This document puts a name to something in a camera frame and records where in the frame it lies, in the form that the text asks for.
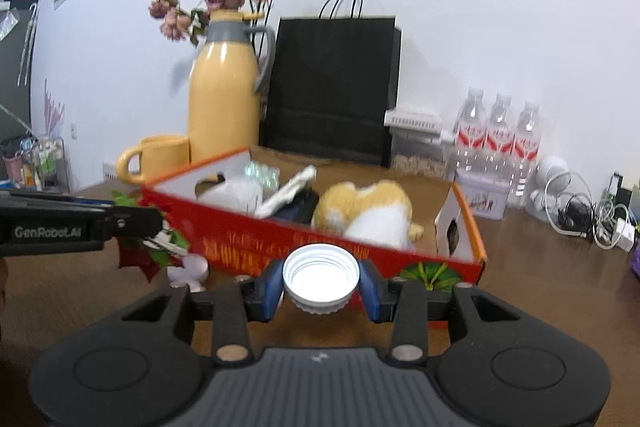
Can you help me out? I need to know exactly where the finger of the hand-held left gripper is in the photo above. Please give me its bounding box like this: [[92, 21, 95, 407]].
[[102, 205, 165, 240], [0, 191, 118, 208]]

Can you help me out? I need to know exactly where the clear plastic bottle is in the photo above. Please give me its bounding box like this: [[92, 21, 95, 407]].
[[197, 174, 263, 212]]

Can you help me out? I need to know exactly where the dark board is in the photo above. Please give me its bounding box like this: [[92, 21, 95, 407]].
[[0, 0, 46, 142]]

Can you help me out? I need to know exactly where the tangle of cables and chargers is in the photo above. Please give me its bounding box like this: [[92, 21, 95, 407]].
[[545, 171, 631, 248]]

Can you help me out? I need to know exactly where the purple wall decal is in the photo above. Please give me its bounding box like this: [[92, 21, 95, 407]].
[[42, 79, 66, 138]]

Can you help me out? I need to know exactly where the wire rack with supplies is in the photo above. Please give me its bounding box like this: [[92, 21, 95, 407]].
[[0, 134, 71, 195]]

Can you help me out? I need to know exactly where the black upright device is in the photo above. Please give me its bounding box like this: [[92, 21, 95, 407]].
[[607, 172, 633, 208]]

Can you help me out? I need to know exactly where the white charger plug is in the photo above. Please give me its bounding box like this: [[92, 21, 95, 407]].
[[614, 218, 637, 252]]

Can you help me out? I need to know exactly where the iridescent plastic wrap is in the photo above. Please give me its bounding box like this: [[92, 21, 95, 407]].
[[245, 162, 280, 192]]

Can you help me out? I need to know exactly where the red cardboard box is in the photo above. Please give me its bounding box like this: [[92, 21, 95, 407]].
[[141, 146, 487, 323]]

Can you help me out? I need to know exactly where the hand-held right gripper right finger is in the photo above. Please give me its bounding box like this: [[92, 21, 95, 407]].
[[359, 259, 523, 363]]

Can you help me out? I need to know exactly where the clear container of nuts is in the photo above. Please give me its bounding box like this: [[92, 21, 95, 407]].
[[389, 129, 457, 180]]

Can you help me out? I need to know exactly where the yellow thermos jug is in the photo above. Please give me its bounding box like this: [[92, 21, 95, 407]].
[[187, 9, 277, 165]]

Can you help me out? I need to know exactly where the white round mini fan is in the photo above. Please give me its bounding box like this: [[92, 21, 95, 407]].
[[530, 155, 571, 220]]

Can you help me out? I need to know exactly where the grey metal tin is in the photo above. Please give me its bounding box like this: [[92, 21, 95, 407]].
[[455, 168, 511, 220]]

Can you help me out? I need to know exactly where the black paper bag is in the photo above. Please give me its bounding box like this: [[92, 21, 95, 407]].
[[260, 0, 402, 168]]

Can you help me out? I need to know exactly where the yellow and white plush toy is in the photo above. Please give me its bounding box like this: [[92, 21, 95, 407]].
[[311, 180, 425, 253]]

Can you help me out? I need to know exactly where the white flat device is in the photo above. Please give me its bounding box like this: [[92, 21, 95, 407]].
[[384, 107, 445, 131]]

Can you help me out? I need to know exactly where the white bottle cap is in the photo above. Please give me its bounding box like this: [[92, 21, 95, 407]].
[[282, 244, 361, 315]]

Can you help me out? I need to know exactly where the yellow mug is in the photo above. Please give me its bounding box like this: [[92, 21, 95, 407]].
[[116, 134, 192, 185]]

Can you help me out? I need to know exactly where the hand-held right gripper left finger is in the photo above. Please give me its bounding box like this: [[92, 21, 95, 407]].
[[120, 259, 286, 364]]

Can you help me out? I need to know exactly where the black power adapter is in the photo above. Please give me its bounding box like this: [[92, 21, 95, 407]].
[[557, 197, 593, 230]]

